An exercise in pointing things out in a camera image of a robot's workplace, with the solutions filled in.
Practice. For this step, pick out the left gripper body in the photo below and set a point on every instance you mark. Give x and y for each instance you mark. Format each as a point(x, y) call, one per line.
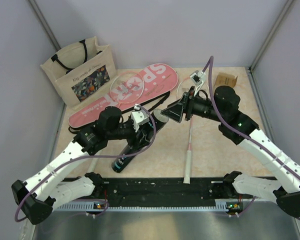
point(129, 131)

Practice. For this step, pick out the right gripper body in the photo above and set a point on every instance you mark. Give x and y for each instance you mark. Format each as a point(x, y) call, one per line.
point(198, 106)

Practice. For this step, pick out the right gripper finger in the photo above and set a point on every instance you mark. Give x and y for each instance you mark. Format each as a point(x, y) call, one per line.
point(173, 115)
point(180, 105)

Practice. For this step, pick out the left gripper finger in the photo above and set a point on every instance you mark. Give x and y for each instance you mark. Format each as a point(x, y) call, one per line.
point(148, 127)
point(140, 145)

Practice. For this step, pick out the black shuttlecock tube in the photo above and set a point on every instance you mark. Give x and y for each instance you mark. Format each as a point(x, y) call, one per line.
point(119, 164)

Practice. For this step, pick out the pink racket cover bag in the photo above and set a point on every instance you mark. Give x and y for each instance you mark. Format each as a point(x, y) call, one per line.
point(159, 79)

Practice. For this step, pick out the pink racket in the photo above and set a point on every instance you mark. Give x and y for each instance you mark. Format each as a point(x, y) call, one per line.
point(126, 88)
point(189, 155)

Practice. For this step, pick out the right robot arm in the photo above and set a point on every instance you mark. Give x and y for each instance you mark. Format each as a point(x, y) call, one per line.
point(244, 132)

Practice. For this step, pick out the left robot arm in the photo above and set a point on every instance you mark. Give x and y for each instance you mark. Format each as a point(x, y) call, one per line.
point(38, 196)

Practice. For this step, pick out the small cardboard box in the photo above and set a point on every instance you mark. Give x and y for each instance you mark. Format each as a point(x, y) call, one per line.
point(225, 79)

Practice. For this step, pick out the beige floral tote bag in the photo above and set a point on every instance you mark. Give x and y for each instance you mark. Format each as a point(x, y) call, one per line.
point(80, 71)

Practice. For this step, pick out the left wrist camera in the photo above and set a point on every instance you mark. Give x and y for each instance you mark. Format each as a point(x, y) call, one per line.
point(139, 116)

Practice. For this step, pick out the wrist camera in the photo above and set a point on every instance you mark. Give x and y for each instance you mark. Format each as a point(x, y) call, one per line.
point(198, 77)
point(139, 116)

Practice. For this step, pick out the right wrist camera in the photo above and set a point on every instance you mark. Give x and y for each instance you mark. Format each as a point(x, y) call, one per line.
point(198, 77)

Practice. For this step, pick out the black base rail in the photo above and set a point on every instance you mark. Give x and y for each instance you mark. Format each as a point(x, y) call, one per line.
point(162, 192)

